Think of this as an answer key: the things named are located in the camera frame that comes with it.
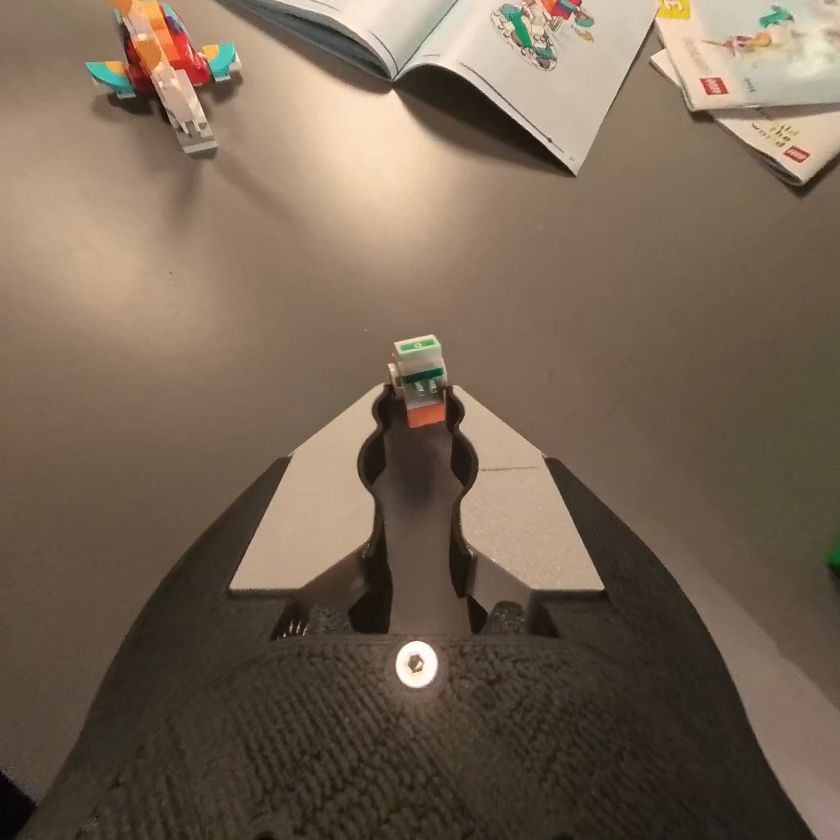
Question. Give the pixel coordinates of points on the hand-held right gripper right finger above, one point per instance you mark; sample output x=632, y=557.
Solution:
x=525, y=525

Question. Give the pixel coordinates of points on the green plastic bin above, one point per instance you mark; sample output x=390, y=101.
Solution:
x=833, y=554

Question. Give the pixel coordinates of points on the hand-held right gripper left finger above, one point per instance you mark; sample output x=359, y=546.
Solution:
x=308, y=525

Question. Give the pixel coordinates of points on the colourful lego model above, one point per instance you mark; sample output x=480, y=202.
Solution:
x=157, y=59

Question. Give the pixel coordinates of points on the small white leaflet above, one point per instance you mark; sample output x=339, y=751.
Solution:
x=787, y=141

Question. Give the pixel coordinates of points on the orange lego brick assembly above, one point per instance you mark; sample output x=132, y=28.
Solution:
x=420, y=387

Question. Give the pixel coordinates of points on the pale blue instruction booklet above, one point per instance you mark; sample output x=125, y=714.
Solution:
x=512, y=79

